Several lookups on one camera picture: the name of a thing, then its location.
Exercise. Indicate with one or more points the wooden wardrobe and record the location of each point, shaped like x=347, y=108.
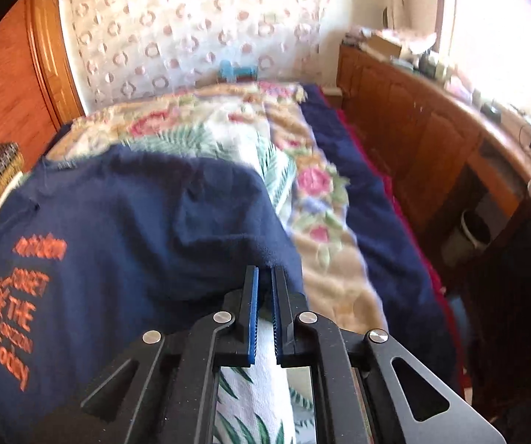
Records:
x=11, y=92

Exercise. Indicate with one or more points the white bucket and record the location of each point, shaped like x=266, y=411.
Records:
x=471, y=240

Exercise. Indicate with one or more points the cardboard box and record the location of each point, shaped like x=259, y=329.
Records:
x=384, y=44

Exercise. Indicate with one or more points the small blue object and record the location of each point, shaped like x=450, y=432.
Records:
x=229, y=72

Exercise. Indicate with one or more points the navy blanket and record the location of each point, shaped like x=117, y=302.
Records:
x=376, y=222

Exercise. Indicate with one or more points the floral blanket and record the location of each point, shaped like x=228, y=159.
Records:
x=330, y=222

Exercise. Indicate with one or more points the wooden cabinet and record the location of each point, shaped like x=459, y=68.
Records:
x=413, y=120

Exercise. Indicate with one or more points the window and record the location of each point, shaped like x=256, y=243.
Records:
x=501, y=32

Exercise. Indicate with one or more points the circle-patterned wall cloth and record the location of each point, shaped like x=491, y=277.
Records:
x=177, y=32

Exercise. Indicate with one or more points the navy t-shirt with orange print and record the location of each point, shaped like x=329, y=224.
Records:
x=131, y=240

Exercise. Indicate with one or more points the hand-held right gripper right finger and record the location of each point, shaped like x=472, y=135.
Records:
x=275, y=314

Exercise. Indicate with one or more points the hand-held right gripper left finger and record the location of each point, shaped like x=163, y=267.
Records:
x=252, y=314

